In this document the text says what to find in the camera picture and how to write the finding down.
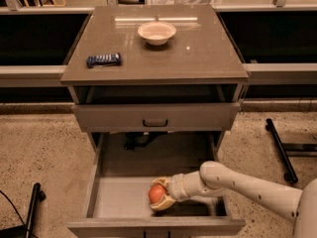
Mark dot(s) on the black stand leg right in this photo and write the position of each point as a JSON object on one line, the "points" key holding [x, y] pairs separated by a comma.
{"points": [[287, 150]]}

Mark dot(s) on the grey drawer cabinet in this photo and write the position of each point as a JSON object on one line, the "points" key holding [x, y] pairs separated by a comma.
{"points": [[197, 65]]}

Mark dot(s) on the blue snack bar wrapper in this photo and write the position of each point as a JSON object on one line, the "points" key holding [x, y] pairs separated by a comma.
{"points": [[104, 60]]}

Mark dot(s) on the red apple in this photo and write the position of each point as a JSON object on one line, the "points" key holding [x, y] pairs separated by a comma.
{"points": [[156, 192]]}

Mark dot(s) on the open grey middle drawer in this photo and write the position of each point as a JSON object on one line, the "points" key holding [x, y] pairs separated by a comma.
{"points": [[117, 203]]}

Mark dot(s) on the black stand leg left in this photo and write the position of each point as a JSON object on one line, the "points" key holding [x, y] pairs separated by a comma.
{"points": [[26, 228]]}

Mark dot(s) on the white bowl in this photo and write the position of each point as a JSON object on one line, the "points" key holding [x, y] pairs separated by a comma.
{"points": [[156, 33]]}

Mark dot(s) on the black stand leg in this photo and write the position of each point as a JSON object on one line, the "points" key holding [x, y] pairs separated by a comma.
{"points": [[287, 150], [26, 228]]}

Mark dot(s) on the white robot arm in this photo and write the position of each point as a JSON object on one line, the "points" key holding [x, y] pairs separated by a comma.
{"points": [[297, 205]]}

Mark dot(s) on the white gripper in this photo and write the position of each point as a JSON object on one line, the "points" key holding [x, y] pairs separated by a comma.
{"points": [[173, 187]]}

